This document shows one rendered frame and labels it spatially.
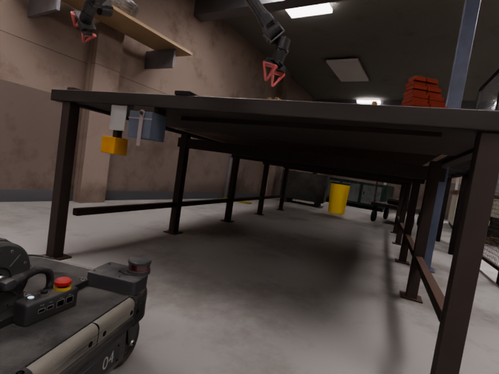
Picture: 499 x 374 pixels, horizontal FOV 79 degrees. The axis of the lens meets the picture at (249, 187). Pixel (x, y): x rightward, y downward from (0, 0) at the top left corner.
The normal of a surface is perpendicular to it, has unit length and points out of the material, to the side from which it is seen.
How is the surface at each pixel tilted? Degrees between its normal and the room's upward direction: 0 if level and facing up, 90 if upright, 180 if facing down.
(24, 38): 90
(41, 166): 90
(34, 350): 0
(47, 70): 90
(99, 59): 90
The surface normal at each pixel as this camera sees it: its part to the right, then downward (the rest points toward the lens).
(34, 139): 0.85, 0.16
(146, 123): -0.40, 0.00
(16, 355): 0.15, -0.99
